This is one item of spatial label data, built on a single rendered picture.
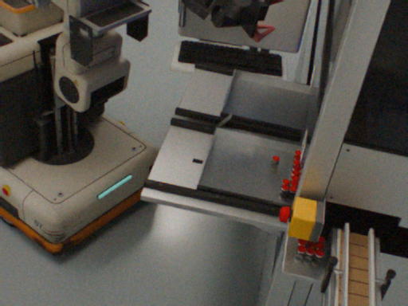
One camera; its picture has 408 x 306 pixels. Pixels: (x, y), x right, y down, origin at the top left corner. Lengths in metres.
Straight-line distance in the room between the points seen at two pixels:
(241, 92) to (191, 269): 0.89
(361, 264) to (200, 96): 0.81
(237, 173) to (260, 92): 0.43
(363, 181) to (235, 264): 1.27
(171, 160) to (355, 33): 0.72
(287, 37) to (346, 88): 1.15
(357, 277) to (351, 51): 0.55
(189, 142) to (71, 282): 0.97
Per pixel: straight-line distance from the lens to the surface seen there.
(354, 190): 1.45
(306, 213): 1.40
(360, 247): 1.52
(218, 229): 2.71
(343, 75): 1.25
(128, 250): 2.60
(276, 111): 1.94
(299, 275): 1.48
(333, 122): 1.32
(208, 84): 2.02
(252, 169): 1.70
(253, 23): 1.60
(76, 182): 2.49
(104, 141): 2.68
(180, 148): 1.74
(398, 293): 1.73
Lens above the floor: 2.01
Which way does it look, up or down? 40 degrees down
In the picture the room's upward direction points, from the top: 12 degrees clockwise
